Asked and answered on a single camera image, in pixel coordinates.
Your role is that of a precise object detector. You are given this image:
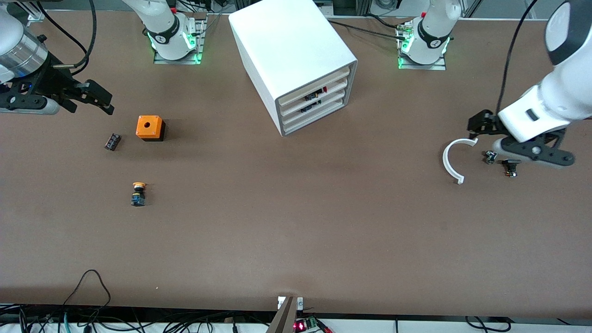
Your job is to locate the short black cable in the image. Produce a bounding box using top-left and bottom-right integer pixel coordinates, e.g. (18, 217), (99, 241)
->
(465, 316), (509, 333)

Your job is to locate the small black switch part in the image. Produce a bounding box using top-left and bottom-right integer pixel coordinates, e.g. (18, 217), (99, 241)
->
(502, 159), (522, 179)

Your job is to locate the looped black cable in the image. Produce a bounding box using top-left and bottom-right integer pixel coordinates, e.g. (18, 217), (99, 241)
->
(62, 270), (111, 308)

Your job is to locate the black and red switch part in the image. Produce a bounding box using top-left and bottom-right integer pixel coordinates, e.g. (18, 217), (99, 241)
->
(303, 86), (329, 103)

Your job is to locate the brown camera post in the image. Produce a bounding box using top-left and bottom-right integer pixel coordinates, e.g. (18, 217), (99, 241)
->
(266, 296), (297, 333)

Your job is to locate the white curved plastic arc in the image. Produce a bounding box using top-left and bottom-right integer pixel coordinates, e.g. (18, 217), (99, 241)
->
(442, 138), (479, 185)

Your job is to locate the orange box with hole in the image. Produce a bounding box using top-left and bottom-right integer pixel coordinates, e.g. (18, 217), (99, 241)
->
(136, 115), (166, 142)

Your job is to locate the black cable tangle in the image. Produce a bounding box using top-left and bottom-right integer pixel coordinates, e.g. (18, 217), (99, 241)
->
(0, 303), (278, 333)

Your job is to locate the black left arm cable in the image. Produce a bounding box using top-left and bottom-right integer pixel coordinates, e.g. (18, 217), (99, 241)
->
(497, 0), (540, 116)

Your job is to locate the green circuit board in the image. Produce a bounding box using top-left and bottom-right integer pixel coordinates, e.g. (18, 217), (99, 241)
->
(294, 317), (333, 333)

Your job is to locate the yellow push button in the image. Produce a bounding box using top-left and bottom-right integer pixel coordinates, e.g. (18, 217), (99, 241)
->
(130, 182), (147, 207)

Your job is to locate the thin black table cable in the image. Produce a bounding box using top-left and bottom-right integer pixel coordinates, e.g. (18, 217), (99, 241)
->
(327, 14), (412, 40)

